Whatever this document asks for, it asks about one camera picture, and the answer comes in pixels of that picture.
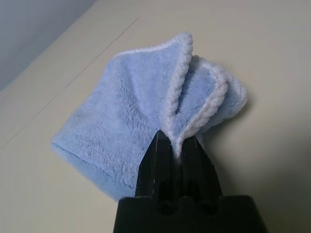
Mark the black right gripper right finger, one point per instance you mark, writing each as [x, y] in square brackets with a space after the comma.
[196, 167]

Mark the light blue terry towel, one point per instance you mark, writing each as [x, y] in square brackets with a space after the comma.
[116, 116]

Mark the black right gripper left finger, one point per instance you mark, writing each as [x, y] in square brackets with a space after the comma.
[158, 167]

